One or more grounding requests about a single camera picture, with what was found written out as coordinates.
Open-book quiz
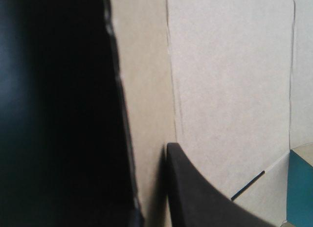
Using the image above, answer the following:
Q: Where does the brown cardboard box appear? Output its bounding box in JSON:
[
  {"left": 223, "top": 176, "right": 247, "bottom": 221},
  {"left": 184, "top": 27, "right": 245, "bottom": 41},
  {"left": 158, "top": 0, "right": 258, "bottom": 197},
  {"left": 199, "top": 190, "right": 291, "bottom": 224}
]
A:
[{"left": 0, "top": 0, "right": 313, "bottom": 227}]

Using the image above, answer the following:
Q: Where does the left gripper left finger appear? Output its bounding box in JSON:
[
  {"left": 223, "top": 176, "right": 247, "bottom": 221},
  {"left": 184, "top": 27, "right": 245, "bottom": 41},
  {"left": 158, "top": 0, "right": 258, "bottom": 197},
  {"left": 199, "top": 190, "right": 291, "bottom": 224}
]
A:
[{"left": 130, "top": 206, "right": 147, "bottom": 227}]

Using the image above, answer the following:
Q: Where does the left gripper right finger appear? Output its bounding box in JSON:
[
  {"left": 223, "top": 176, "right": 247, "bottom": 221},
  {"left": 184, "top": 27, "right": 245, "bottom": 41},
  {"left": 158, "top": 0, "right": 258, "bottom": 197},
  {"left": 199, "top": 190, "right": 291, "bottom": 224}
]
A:
[{"left": 166, "top": 142, "right": 279, "bottom": 227}]

